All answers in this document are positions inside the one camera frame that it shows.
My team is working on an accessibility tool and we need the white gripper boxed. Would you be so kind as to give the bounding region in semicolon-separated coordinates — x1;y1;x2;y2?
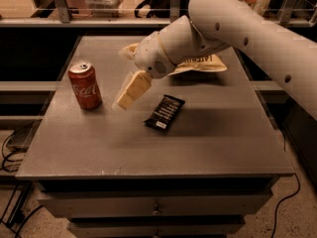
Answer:
113;32;176;110

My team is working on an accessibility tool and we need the red coke can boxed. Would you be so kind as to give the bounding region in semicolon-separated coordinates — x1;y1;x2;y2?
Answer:
68;60;102;110

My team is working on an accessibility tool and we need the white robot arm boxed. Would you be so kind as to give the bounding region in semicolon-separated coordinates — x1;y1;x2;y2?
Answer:
116;0;317;119

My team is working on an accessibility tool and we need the black snack bar wrapper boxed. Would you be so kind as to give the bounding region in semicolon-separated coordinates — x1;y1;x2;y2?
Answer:
144;94;185;132

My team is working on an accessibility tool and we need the black bag on shelf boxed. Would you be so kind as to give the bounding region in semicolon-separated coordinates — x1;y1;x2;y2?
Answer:
134;0;189;18

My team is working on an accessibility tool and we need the brown yellow chip bag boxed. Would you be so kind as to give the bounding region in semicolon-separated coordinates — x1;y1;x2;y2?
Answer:
171;55;227;75

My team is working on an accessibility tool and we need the grey drawer cabinet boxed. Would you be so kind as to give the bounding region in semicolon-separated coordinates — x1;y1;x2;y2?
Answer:
18;36;293;223

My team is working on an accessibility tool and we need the upper grey drawer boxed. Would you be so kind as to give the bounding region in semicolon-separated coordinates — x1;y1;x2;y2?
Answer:
39;189;272;219

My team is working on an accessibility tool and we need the grey drawer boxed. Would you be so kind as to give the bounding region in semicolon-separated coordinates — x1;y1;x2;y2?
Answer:
67;218;245;238
39;189;272;219

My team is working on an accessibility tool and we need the lower grey drawer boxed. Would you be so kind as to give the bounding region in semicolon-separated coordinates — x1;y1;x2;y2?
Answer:
67;218;245;238

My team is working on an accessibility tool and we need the grey metal shelf rail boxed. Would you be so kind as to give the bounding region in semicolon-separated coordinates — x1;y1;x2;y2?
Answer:
0;0;316;27

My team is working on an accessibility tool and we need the black cable right floor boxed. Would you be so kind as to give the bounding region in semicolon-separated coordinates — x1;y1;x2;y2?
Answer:
269;141;301;238

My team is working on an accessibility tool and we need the black cables left floor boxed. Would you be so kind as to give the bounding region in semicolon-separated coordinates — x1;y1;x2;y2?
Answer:
0;122;44;238

